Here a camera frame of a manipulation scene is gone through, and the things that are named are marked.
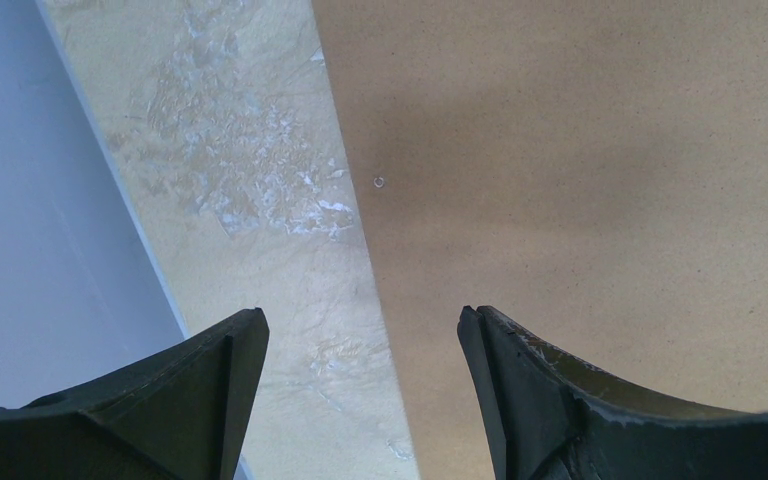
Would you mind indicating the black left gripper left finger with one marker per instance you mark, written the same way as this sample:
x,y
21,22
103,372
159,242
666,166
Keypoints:
x,y
181,413

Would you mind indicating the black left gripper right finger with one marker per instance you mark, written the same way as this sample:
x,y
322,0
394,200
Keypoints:
x,y
548,414

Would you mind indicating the brown cardboard backing board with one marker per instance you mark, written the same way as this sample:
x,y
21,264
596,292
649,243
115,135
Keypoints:
x,y
596,170

